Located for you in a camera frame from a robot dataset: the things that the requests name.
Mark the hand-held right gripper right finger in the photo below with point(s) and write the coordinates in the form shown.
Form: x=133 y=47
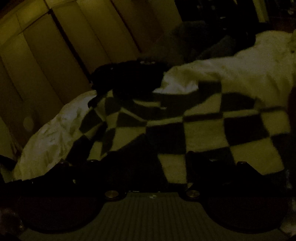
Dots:
x=233 y=178

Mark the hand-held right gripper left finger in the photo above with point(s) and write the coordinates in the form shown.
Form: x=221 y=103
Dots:
x=76 y=177

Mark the checkered knit sweater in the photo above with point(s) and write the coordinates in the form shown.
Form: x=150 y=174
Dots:
x=203 y=136

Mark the black cloth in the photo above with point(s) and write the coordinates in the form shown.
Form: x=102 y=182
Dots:
x=124 y=74

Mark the floral white quilt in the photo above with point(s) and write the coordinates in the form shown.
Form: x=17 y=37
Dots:
x=254 y=60

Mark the grey cloth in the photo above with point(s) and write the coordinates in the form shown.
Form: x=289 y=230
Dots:
x=192 y=37

